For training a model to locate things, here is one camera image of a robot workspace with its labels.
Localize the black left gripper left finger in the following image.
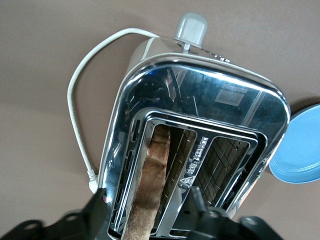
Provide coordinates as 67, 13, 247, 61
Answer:
47, 187, 111, 240

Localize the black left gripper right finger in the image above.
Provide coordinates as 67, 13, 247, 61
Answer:
174, 186, 241, 240

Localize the brown crust bread slice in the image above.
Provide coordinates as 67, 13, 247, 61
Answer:
121, 124, 174, 240

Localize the blue plate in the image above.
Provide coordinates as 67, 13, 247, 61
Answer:
267, 104, 320, 184

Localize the beige chrome toaster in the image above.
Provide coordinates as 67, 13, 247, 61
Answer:
96, 12, 292, 240

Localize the white toaster power cord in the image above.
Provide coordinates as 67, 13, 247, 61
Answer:
66, 27, 161, 195

